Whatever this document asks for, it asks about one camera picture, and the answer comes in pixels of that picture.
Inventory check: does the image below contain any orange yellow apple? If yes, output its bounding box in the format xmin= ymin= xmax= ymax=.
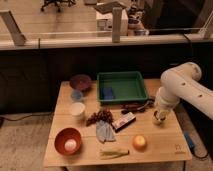
xmin=132 ymin=135 xmax=146 ymax=150

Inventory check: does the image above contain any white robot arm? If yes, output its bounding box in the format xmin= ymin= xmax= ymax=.
xmin=153 ymin=62 xmax=213 ymax=124

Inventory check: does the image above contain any small blue cup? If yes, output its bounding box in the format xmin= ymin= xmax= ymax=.
xmin=71 ymin=90 xmax=83 ymax=102

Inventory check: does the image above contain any white paper cup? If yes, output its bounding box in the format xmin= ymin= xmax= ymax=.
xmin=69 ymin=102 xmax=85 ymax=119

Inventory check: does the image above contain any blue sponge block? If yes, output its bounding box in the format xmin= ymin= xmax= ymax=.
xmin=103 ymin=87 xmax=115 ymax=100

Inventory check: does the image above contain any green plastic tray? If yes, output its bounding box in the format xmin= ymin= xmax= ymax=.
xmin=97 ymin=71 xmax=148 ymax=104

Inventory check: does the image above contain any dark purple bowl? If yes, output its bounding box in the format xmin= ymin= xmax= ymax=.
xmin=70 ymin=74 xmax=92 ymax=91

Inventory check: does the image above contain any dark grape bunch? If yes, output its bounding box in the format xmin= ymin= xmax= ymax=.
xmin=86 ymin=109 xmax=113 ymax=126

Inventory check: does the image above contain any grey blue cloth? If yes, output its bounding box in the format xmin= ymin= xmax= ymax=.
xmin=96 ymin=120 xmax=115 ymax=143

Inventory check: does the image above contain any wooden table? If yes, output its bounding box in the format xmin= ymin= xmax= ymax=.
xmin=44 ymin=81 xmax=192 ymax=167

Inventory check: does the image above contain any red bowl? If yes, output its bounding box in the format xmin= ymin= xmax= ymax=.
xmin=54 ymin=128 xmax=82 ymax=156

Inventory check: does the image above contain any white egg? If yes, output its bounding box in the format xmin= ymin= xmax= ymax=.
xmin=64 ymin=139 xmax=77 ymax=152

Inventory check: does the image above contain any white cardboard box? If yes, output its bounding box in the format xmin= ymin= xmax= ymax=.
xmin=96 ymin=10 xmax=128 ymax=36

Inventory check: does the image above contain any black office chair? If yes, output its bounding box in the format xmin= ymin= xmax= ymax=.
xmin=40 ymin=0 xmax=76 ymax=12

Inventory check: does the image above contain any blue object on floor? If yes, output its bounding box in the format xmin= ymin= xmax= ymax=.
xmin=184 ymin=132 xmax=195 ymax=149

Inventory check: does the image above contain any red black handled tool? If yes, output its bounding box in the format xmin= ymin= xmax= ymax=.
xmin=121 ymin=100 xmax=153 ymax=114

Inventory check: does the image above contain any grey upright post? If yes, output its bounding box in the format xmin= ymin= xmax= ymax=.
xmin=112 ymin=7 xmax=122 ymax=43

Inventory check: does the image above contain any grey slanted left post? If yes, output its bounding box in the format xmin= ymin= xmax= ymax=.
xmin=0 ymin=10 xmax=26 ymax=46

